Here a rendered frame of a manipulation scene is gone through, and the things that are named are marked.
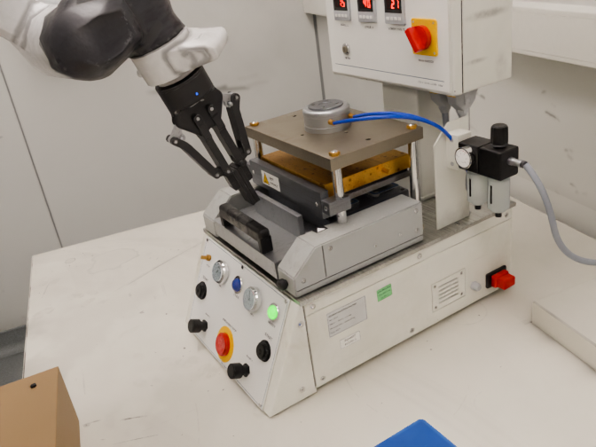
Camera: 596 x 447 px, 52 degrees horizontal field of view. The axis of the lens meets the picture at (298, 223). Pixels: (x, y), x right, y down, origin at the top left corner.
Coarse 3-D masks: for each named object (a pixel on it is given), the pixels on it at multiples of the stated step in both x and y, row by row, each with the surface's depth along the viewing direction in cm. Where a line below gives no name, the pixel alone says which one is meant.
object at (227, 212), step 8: (224, 208) 103; (232, 208) 102; (224, 216) 104; (232, 216) 100; (240, 216) 99; (248, 216) 99; (224, 224) 106; (232, 224) 102; (240, 224) 98; (248, 224) 96; (256, 224) 95; (248, 232) 97; (256, 232) 94; (264, 232) 94; (256, 240) 95; (264, 240) 94; (264, 248) 95; (272, 248) 95
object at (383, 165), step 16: (272, 160) 107; (288, 160) 106; (368, 160) 101; (384, 160) 100; (400, 160) 100; (304, 176) 98; (320, 176) 97; (352, 176) 96; (368, 176) 98; (384, 176) 100; (400, 176) 101; (352, 192) 97
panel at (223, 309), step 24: (240, 264) 103; (216, 288) 110; (240, 288) 102; (264, 288) 96; (192, 312) 117; (216, 312) 109; (240, 312) 102; (264, 312) 96; (216, 336) 108; (240, 336) 101; (264, 336) 95; (240, 360) 101; (264, 360) 94; (240, 384) 100; (264, 384) 94
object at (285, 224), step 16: (256, 192) 107; (256, 208) 109; (272, 208) 103; (288, 208) 99; (272, 224) 104; (288, 224) 100; (304, 224) 102; (240, 240) 101; (272, 240) 99; (288, 240) 98; (256, 256) 97; (272, 256) 94; (272, 272) 94
